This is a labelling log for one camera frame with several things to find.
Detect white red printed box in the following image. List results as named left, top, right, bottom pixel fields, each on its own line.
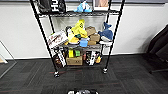
left=46, top=29, right=70, bottom=50

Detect small light blue plush toy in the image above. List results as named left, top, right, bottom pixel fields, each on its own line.
left=73, top=0, right=93, bottom=14

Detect black white printed pack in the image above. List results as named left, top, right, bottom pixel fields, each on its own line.
left=53, top=48, right=67, bottom=69

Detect black bag with white print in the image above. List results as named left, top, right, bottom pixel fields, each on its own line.
left=37, top=0, right=68, bottom=14

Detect white orange goods packs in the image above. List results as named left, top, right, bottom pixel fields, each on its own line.
left=83, top=50, right=103, bottom=67

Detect blue cup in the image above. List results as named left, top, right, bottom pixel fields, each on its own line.
left=79, top=38, right=90, bottom=48

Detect blue shark plush toy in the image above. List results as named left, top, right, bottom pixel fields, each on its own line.
left=98, top=21, right=115, bottom=44

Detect black wire shelf rack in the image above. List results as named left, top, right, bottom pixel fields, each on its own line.
left=29, top=0, right=127, bottom=79

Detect yellow and green blocks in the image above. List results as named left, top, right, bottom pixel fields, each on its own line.
left=67, top=49, right=82, bottom=59

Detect pale basket with dark spots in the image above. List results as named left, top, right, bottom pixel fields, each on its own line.
left=67, top=88, right=100, bottom=94

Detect brown cardboard box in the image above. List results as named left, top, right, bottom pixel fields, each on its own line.
left=65, top=54, right=84, bottom=67

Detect yellow plush toy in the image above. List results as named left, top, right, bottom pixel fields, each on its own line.
left=66, top=19, right=90, bottom=46

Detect white box with portrait photo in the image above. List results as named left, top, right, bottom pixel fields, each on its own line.
left=92, top=0, right=111, bottom=12

